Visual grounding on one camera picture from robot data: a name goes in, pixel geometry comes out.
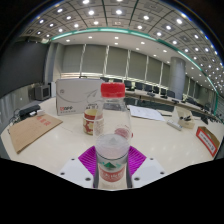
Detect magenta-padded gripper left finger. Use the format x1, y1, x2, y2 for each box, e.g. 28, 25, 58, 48
57, 145, 99, 190

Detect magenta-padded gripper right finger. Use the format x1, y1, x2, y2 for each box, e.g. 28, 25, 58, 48
126, 146, 167, 190

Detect clear red-capped water bottle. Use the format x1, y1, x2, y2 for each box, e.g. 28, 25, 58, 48
93, 82, 134, 191

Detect red and cream paper cup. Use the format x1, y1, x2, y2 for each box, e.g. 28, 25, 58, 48
82, 109, 105, 136

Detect white power strip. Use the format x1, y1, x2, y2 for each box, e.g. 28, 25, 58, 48
166, 118, 184, 132

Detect white paper sheets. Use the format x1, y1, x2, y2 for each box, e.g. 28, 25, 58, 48
127, 104, 166, 122

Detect brown paper envelope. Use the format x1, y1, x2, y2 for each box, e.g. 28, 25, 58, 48
7, 113, 64, 155

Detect red-rimmed cardboard box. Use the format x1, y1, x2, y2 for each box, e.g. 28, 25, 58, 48
195, 126, 221, 158

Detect long wooden conference desk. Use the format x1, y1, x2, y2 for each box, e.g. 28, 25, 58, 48
124, 89, 222, 123

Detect white cardboard box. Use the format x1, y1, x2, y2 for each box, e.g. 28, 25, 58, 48
55, 77, 105, 117

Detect black flat device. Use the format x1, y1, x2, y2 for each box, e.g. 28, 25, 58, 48
18, 104, 42, 120

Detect row of black office chairs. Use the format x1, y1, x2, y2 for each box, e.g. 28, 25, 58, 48
99, 76, 215, 113

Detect grey box cabinet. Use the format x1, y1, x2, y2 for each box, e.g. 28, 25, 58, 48
34, 83, 51, 102

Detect group of ceiling lights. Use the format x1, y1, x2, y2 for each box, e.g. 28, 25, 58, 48
25, 0, 224, 88

